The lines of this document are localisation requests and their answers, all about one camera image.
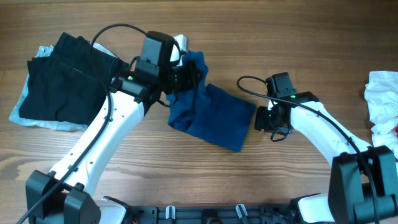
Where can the blue polo shirt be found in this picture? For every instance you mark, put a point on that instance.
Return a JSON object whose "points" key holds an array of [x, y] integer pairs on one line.
{"points": [[211, 114]]}

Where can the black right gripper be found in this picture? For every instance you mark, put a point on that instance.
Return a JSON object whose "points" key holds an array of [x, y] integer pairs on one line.
{"points": [[261, 118]]}

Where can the red and white garment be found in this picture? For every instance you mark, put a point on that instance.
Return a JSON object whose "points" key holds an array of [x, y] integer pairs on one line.
{"points": [[381, 96]]}

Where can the black folded shorts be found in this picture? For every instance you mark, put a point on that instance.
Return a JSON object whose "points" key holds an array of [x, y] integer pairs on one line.
{"points": [[69, 84]]}

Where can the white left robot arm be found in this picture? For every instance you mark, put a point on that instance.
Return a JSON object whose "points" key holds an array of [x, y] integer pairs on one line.
{"points": [[65, 194]]}

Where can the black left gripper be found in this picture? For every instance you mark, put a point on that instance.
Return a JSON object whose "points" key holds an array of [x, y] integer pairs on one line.
{"points": [[191, 73]]}

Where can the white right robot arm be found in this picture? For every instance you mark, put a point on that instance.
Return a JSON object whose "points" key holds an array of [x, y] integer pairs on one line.
{"points": [[363, 179]]}

